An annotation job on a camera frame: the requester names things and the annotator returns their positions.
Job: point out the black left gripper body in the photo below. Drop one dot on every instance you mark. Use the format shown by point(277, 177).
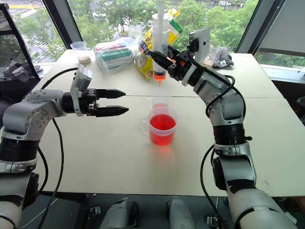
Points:
point(89, 95)

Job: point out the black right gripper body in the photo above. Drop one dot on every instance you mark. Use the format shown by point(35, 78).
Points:
point(182, 66)

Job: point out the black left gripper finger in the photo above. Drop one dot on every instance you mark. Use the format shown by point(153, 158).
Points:
point(110, 111)
point(109, 93)

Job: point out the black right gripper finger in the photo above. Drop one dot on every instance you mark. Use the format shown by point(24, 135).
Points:
point(164, 60)
point(174, 51)

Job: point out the large clear plastic syringe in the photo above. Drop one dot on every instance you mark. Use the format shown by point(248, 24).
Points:
point(160, 35)

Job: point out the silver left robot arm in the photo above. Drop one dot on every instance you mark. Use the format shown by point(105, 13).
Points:
point(26, 114)

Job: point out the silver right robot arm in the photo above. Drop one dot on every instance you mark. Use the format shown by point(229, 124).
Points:
point(228, 107)

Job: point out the clear cup with grains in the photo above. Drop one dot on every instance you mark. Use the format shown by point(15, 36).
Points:
point(212, 57)

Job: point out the empty clear plastic cup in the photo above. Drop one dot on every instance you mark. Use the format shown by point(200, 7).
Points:
point(160, 101)

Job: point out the measuring cup with beige powder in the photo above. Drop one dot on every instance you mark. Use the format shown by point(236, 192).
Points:
point(82, 53)

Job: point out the clear cup with red liquid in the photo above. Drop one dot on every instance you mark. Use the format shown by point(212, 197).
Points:
point(162, 130)

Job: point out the yellow snack bag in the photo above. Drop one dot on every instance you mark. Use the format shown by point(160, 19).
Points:
point(145, 62)

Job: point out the plastic bag with green boxes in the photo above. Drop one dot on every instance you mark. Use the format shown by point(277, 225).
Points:
point(114, 57)

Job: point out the grey cloth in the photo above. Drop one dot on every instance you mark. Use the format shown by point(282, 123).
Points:
point(222, 59)

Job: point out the dark rounded grey shape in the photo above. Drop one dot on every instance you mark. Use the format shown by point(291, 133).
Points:
point(119, 214)
point(181, 214)

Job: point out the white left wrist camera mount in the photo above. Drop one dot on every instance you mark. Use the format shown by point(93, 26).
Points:
point(81, 78)

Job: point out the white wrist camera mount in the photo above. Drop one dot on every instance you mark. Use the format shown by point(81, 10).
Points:
point(202, 45)
point(81, 78)

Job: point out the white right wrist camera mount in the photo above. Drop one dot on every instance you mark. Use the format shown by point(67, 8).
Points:
point(202, 45)

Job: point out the black metal frame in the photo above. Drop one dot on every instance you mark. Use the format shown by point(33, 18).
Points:
point(14, 31)

